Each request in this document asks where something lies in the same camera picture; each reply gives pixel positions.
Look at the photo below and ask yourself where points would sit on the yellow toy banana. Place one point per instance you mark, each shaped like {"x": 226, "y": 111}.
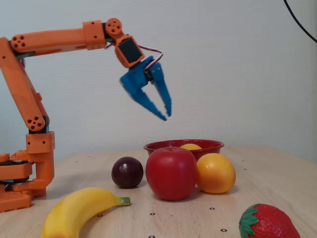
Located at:
{"x": 74, "y": 210}

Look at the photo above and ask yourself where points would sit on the dark purple toy plum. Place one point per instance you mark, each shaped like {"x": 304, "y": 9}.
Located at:
{"x": 127, "y": 172}

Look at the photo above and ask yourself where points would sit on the red toy apple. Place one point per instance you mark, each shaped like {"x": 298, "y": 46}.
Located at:
{"x": 171, "y": 173}

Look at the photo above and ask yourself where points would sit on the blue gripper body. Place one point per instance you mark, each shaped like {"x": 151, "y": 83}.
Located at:
{"x": 135, "y": 79}

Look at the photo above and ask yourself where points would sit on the toy orange fruit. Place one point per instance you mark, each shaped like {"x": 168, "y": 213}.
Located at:
{"x": 216, "y": 173}

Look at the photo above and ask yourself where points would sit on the red speckled bowl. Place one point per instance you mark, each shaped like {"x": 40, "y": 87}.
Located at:
{"x": 213, "y": 147}

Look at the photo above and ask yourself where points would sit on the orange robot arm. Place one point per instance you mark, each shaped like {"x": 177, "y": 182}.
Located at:
{"x": 49, "y": 41}

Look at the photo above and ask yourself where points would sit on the yellow toy lemon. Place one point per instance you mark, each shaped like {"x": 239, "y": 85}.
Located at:
{"x": 190, "y": 147}

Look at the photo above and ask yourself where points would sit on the orange robot base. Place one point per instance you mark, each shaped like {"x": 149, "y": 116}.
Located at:
{"x": 12, "y": 200}

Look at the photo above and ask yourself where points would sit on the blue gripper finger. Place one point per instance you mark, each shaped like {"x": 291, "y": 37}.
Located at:
{"x": 162, "y": 84}
{"x": 149, "y": 104}

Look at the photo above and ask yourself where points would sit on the red toy strawberry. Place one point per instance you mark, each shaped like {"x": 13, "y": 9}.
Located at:
{"x": 270, "y": 223}

